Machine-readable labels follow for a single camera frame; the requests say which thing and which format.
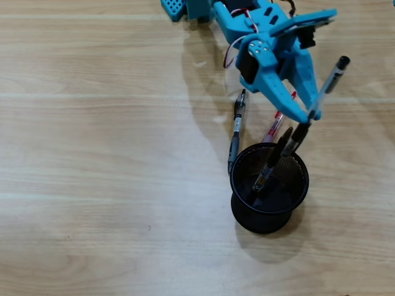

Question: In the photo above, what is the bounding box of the black mesh pen holder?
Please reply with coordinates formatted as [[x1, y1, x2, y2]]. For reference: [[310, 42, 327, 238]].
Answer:
[[229, 142, 310, 235]]

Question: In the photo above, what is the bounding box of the red retractable pen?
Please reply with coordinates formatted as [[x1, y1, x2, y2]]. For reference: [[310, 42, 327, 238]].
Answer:
[[261, 91, 299, 144]]

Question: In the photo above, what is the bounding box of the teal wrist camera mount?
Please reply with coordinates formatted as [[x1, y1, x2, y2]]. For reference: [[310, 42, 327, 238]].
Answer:
[[270, 9, 338, 50]]

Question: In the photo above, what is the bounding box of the black retractable pen black grip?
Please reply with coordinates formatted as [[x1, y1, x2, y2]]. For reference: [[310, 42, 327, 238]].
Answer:
[[252, 126, 294, 192]]

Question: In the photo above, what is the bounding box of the black pen grey grip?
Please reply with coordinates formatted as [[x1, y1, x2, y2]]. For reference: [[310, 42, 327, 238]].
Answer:
[[227, 88, 247, 176]]

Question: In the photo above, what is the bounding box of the teal gripper black servo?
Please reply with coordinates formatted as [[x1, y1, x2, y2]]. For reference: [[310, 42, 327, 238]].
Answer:
[[215, 0, 323, 123]]

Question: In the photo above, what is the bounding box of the black camera cable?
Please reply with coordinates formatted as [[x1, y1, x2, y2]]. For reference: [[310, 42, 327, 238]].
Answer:
[[271, 0, 297, 18]]

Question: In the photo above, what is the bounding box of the red white black servo wire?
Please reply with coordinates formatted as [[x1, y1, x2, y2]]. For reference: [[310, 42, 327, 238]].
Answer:
[[223, 7, 260, 69]]

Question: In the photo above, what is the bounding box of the clear capped pen black grip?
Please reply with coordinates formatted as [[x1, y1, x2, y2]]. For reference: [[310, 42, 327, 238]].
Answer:
[[279, 55, 351, 158]]

